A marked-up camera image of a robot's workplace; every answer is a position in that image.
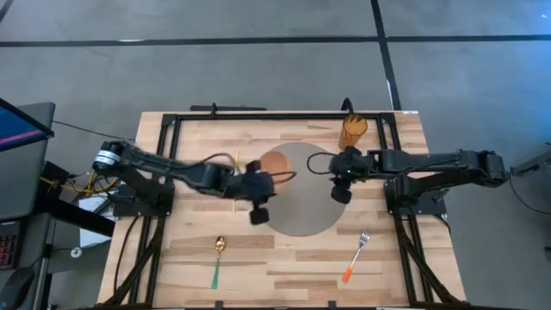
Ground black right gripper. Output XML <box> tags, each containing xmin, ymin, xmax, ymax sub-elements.
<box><xmin>329</xmin><ymin>145</ymin><xmax>376</xmax><ymax>206</ymax></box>

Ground black clamp bracket bar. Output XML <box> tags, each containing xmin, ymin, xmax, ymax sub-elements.
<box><xmin>189</xmin><ymin>102</ymin><xmax>268</xmax><ymax>114</ymax></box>

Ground silver fork with orange handle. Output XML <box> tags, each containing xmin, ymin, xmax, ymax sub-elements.
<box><xmin>341</xmin><ymin>229</ymin><xmax>372</xmax><ymax>284</ymax></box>

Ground round grey placemat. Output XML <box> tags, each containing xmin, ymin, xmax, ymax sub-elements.
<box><xmin>257</xmin><ymin>141</ymin><xmax>348</xmax><ymax>239</ymax></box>

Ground keyboard with red keys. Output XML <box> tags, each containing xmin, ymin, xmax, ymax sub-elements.
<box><xmin>0</xmin><ymin>233</ymin><xmax>21</xmax><ymax>271</ymax></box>

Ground left arm gripper cable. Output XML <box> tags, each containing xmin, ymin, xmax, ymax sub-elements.
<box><xmin>198</xmin><ymin>152</ymin><xmax>298</xmax><ymax>185</ymax></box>

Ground black left base cable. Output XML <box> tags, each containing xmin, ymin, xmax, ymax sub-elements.
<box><xmin>112</xmin><ymin>214</ymin><xmax>141</xmax><ymax>299</ymax></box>

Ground black computer mouse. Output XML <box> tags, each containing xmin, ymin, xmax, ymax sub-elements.
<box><xmin>0</xmin><ymin>266</ymin><xmax>35</xmax><ymax>310</ymax></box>

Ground black aluminium table frame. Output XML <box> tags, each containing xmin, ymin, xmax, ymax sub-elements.
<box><xmin>102</xmin><ymin>109</ymin><xmax>467</xmax><ymax>310</ymax></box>

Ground right arm gripper cable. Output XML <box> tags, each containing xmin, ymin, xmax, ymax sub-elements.
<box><xmin>306</xmin><ymin>151</ymin><xmax>342</xmax><ymax>177</ymax></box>

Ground yellow cable bundle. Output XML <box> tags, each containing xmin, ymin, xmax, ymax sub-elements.
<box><xmin>40</xmin><ymin>170</ymin><xmax>121</xmax><ymax>198</ymax></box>

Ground arm gripper cable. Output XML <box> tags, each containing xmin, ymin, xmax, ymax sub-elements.
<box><xmin>198</xmin><ymin>152</ymin><xmax>298</xmax><ymax>185</ymax></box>
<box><xmin>306</xmin><ymin>151</ymin><xmax>342</xmax><ymax>177</ymax></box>

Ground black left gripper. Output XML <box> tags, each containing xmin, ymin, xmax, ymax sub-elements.
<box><xmin>226</xmin><ymin>159</ymin><xmax>279</xmax><ymax>226</ymax></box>

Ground amber transparent plastic cup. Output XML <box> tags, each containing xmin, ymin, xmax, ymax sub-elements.
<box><xmin>337</xmin><ymin>114</ymin><xmax>369</xmax><ymax>152</ymax></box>

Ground gold spoon with green handle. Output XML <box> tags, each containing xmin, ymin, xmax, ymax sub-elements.
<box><xmin>210</xmin><ymin>235</ymin><xmax>227</xmax><ymax>290</ymax></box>

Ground black floor cable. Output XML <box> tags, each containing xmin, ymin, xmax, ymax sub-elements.
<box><xmin>509</xmin><ymin>176</ymin><xmax>551</xmax><ymax>216</ymax></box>

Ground computer monitor with blue screen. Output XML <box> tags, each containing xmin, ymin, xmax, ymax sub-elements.
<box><xmin>0</xmin><ymin>97</ymin><xmax>56</xmax><ymax>152</ymax></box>

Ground grey stand leg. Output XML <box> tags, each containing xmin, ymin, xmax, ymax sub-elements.
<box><xmin>511</xmin><ymin>144</ymin><xmax>551</xmax><ymax>177</ymax></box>

